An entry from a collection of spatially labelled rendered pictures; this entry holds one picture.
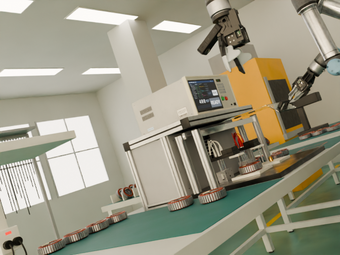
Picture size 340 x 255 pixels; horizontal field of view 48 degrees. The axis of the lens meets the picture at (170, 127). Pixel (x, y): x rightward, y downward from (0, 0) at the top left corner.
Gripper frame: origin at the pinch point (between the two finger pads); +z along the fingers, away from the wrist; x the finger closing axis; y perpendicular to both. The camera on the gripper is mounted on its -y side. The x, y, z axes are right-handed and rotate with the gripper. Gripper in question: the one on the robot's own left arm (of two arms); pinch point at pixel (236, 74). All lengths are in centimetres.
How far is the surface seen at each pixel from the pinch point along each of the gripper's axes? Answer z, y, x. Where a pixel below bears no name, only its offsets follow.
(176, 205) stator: 38, -46, 14
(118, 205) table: 43, -188, 151
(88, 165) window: -34, -591, 580
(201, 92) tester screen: -7, -37, 56
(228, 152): 25, -31, 51
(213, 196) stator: 38.2, -27.8, 11.7
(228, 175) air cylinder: 36, -37, 53
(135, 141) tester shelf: 5, -72, 38
